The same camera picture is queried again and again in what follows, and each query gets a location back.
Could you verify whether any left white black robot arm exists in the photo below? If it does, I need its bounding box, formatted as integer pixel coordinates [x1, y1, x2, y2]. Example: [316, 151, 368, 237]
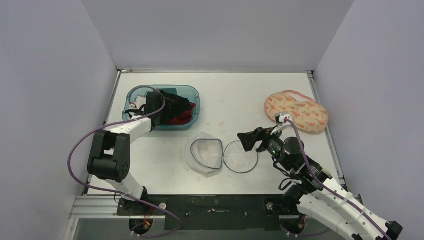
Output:
[87, 89, 179, 216]

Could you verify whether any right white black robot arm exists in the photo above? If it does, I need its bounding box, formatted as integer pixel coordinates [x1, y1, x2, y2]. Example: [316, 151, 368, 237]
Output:
[237, 126, 403, 240]

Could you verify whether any white black bra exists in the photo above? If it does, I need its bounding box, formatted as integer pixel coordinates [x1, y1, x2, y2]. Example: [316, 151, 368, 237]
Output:
[123, 102, 146, 121]

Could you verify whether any dark red lace bra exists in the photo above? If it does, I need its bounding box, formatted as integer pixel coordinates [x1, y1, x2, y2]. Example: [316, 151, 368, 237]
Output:
[167, 102, 196, 126]

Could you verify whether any peach floral padded bra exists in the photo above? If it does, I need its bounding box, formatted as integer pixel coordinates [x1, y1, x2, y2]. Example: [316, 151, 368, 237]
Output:
[264, 90, 329, 134]

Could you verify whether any teal plastic bin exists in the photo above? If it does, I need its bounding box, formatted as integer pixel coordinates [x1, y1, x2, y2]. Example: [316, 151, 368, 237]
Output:
[122, 84, 201, 131]

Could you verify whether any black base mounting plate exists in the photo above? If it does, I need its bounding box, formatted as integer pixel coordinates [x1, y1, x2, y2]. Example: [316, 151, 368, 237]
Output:
[116, 194, 305, 233]

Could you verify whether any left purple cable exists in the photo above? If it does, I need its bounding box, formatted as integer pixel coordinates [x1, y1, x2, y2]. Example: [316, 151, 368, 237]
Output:
[67, 86, 183, 239]

